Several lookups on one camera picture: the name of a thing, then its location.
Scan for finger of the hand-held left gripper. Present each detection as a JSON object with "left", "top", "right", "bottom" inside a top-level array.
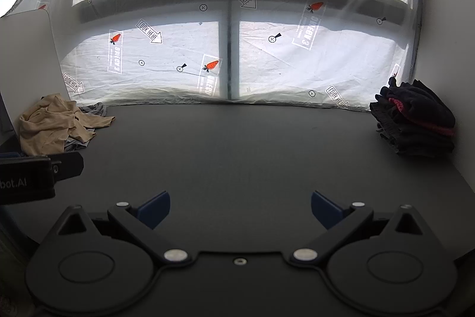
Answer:
[{"left": 50, "top": 152, "right": 85, "bottom": 182}]

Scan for black fleece garment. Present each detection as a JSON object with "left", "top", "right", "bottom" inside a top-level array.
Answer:
[{"left": 379, "top": 77, "right": 456, "bottom": 130}]

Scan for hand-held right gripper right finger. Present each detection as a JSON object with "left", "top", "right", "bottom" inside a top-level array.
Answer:
[{"left": 291, "top": 190, "right": 437, "bottom": 264}]

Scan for white flat board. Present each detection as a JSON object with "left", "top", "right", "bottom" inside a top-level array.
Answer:
[{"left": 0, "top": 10, "right": 71, "bottom": 149}]

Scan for beige long-sleeve shirt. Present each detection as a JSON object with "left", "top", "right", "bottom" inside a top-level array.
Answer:
[{"left": 19, "top": 93, "right": 117, "bottom": 157}]

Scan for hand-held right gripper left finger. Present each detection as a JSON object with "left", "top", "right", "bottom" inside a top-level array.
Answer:
[{"left": 47, "top": 190, "right": 192, "bottom": 264}]

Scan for white printed sheet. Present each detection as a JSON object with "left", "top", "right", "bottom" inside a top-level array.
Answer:
[{"left": 0, "top": 0, "right": 424, "bottom": 113}]

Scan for grey crumpled garment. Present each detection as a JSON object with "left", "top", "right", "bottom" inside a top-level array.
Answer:
[{"left": 64, "top": 102, "right": 108, "bottom": 153}]

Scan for dark grey folded pants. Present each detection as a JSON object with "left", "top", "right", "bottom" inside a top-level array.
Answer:
[{"left": 370, "top": 100, "right": 455, "bottom": 156}]

